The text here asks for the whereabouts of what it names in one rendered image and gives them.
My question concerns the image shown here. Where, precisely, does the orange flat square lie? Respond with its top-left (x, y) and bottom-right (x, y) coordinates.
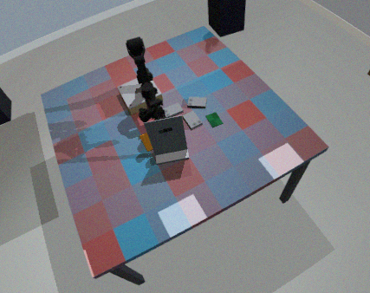
top-left (140, 133), bottom-right (153, 152)

